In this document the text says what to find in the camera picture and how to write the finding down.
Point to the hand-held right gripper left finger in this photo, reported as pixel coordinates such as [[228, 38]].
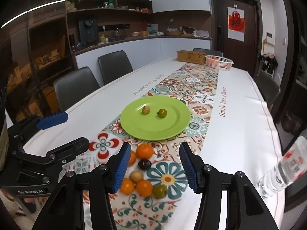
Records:
[[122, 170]]

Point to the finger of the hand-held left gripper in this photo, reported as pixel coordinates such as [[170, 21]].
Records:
[[72, 147], [52, 120]]

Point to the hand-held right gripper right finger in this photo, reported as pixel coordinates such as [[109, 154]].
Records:
[[189, 170]]

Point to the tan round fruit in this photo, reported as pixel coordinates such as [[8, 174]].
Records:
[[145, 109], [136, 176]]

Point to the orange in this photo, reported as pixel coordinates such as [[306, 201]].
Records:
[[127, 186], [132, 158], [144, 151], [214, 61], [144, 187]]

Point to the dark purple round fruit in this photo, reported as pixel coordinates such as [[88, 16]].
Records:
[[144, 164]]

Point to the green round fruit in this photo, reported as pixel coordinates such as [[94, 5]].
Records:
[[160, 191], [162, 112]]

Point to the green plate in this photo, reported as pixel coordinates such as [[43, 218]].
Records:
[[168, 127]]

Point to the patterned table runner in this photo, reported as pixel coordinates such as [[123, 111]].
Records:
[[168, 179]]

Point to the grey chair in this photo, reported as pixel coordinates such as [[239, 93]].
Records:
[[115, 63], [74, 86], [267, 86], [207, 51]]

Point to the dark wooden cabinet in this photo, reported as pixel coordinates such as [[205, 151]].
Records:
[[48, 52]]

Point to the clear water bottle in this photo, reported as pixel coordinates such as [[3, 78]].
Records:
[[283, 170]]

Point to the black coffee machine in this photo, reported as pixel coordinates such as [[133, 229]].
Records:
[[88, 32]]

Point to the glass jug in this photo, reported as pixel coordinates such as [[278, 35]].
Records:
[[118, 33]]

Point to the white plastic basket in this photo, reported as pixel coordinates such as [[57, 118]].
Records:
[[225, 64]]

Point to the wicker box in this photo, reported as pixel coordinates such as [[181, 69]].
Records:
[[191, 57]]

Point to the white counter cabinet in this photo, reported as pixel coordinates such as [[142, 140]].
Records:
[[148, 50]]

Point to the dark brown door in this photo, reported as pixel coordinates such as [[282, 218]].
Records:
[[223, 52]]

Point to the green bottle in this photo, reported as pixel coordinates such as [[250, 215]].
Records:
[[110, 4]]

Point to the pile of bags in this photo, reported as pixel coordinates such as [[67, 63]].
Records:
[[268, 62]]

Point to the woven basket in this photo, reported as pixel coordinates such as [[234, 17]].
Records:
[[174, 32]]

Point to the orange box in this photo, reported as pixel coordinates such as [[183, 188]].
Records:
[[145, 10]]

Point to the white desk lamp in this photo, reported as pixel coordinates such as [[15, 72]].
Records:
[[170, 22]]

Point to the red and white door poster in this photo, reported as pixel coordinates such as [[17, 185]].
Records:
[[236, 24]]

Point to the glass sliding door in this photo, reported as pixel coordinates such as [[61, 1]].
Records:
[[295, 52]]

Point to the brown wall shelf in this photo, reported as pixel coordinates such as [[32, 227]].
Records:
[[108, 15]]

